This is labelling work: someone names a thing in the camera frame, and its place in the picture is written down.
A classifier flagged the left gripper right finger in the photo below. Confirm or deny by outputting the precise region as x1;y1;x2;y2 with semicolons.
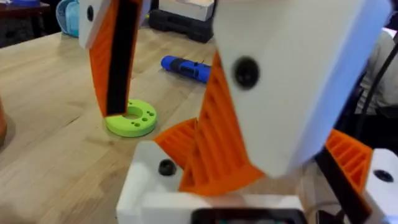
314;129;398;224

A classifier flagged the black plastic case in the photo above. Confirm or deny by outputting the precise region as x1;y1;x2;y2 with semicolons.
148;9;216;44

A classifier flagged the person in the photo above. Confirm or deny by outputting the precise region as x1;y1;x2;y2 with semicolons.
356;27;398;116

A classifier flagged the white cardboard box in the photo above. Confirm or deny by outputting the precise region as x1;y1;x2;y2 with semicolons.
158;0;216;22

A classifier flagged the light blue tub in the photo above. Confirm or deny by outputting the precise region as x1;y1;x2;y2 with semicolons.
55;0;80;38

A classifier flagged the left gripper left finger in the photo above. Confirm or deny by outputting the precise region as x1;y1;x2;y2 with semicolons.
116;118;200;224

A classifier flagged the blue electric screwdriver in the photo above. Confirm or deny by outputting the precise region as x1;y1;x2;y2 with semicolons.
160;55;213;84

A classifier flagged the green disc with holes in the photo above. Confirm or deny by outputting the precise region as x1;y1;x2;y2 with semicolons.
104;99;158;138

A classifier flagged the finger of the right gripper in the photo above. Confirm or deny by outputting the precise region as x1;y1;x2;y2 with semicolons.
79;0;152;118
179;0;392;197

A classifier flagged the dark side table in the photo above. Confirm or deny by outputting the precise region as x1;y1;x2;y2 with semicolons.
0;2;52;48

